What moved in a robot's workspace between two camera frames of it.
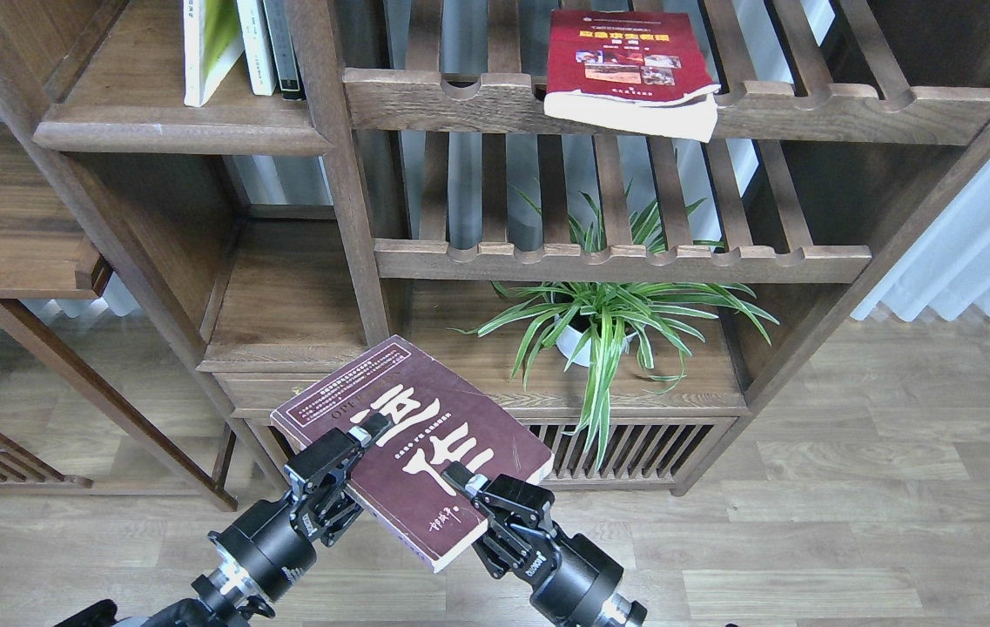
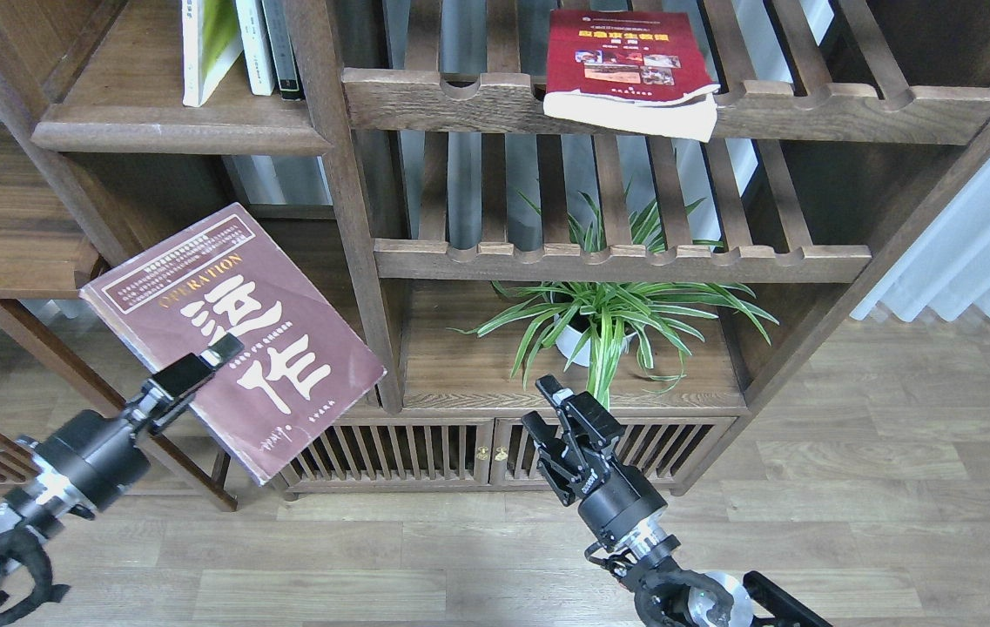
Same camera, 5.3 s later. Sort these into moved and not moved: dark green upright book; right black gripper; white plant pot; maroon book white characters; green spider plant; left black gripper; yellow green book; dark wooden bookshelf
Moved: right black gripper; left black gripper; maroon book white characters
Not moved: dark wooden bookshelf; green spider plant; white plant pot; yellow green book; dark green upright book
